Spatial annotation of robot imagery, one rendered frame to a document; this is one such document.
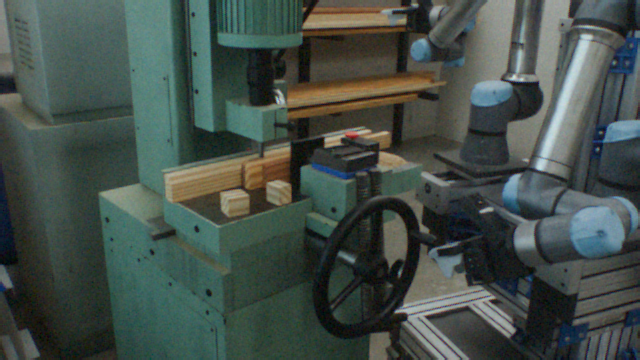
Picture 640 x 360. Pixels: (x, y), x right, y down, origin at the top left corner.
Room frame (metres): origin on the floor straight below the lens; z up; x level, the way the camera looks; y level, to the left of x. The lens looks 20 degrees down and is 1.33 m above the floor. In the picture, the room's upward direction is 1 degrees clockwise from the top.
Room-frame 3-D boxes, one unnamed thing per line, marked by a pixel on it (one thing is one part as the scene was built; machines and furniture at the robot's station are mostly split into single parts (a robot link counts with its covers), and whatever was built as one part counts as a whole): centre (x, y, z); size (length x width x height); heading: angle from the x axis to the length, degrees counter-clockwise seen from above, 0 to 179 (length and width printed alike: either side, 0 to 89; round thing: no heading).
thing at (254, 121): (1.25, 0.15, 1.03); 0.14 x 0.07 x 0.09; 43
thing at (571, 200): (0.90, -0.47, 0.96); 0.11 x 0.11 x 0.08; 41
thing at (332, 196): (1.15, -0.05, 0.92); 0.15 x 0.13 x 0.09; 133
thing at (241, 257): (1.19, 0.09, 0.82); 0.40 x 0.21 x 0.04; 133
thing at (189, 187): (1.30, 0.06, 0.92); 0.66 x 0.02 x 0.04; 133
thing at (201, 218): (1.21, 0.00, 0.87); 0.61 x 0.30 x 0.06; 133
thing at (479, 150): (1.71, -0.50, 0.87); 0.15 x 0.15 x 0.10
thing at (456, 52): (1.99, -0.43, 1.12); 0.11 x 0.08 x 0.11; 128
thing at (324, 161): (1.15, -0.06, 0.99); 0.13 x 0.11 x 0.06; 133
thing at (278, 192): (1.09, 0.08, 0.92); 0.04 x 0.03 x 0.04; 45
